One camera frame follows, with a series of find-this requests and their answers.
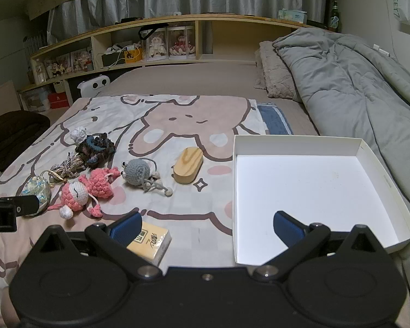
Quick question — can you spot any fuzzy beige pillow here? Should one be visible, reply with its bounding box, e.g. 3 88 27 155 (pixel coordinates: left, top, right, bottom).
254 40 303 102

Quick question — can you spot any beige bed sheet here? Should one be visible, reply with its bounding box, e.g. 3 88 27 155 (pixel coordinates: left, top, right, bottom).
99 62 320 137

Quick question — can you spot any green glass bottle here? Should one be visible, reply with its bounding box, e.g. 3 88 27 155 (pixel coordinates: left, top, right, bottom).
328 1 339 31

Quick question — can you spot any row of small figurines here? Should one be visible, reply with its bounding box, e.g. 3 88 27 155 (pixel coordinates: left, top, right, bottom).
43 49 94 77

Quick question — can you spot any red box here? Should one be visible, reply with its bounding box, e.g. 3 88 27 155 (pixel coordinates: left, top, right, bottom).
49 92 71 110

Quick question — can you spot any yellow tissue packet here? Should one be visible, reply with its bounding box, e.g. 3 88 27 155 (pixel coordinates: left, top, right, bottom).
126 220 172 267

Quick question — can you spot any bunny printed blanket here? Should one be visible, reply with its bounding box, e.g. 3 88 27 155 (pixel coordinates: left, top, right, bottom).
0 94 270 328

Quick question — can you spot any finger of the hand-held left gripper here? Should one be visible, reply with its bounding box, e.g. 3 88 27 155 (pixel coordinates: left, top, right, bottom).
0 195 42 217

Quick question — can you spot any white cardboard box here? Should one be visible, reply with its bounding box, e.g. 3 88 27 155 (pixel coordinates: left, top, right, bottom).
232 135 410 266

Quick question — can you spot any black bag handle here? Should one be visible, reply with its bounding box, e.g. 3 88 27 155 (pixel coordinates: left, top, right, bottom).
138 23 169 41

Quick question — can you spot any dark crochet scrunchie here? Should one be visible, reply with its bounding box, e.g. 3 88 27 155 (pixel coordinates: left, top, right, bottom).
76 133 116 169

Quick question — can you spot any grey comforter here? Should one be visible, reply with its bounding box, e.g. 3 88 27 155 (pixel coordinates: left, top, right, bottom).
273 27 410 219

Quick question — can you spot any clear doll display case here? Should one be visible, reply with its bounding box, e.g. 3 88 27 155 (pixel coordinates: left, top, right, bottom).
143 29 168 63
167 27 196 60

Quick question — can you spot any floral fabric pouch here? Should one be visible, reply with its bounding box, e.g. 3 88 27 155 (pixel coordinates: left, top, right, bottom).
20 175 52 216

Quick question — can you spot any grey crochet mouse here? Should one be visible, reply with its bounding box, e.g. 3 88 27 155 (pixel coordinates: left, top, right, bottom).
121 157 174 197

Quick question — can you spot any clear plastic bottle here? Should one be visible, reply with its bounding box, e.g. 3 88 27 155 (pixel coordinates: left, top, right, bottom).
31 58 46 84

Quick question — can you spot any white panda-face device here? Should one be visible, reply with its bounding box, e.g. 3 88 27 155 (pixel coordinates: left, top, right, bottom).
78 77 110 97

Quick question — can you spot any beige board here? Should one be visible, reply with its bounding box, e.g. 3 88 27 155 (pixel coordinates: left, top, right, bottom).
0 81 23 112

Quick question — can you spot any braided rope bundle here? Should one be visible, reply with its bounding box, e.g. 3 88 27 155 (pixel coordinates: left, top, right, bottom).
41 154 87 187

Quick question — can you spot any pale green tissue box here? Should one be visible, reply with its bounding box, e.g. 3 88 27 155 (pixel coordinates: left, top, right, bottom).
278 8 308 24

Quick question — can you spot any dark brown chair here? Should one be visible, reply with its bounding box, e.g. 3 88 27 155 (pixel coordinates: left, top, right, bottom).
0 110 51 171

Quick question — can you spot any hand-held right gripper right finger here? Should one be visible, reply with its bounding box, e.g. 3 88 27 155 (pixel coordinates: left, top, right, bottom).
253 211 388 280

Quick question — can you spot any pink crochet doll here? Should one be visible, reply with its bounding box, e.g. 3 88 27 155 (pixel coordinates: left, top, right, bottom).
48 167 121 219

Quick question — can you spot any oval wooden block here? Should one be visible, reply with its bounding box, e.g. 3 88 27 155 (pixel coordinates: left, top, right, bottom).
172 146 203 185

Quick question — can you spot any wooden headboard shelf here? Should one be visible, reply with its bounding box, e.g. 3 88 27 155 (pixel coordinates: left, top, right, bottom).
19 14 315 110

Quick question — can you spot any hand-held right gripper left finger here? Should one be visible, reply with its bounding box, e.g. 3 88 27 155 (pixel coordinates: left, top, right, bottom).
34 209 165 280

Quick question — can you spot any clear storage bin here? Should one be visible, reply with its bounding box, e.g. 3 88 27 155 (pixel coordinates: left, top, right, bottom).
20 89 52 112

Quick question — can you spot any dark box with cables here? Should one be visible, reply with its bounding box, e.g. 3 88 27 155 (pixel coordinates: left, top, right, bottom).
101 52 126 68

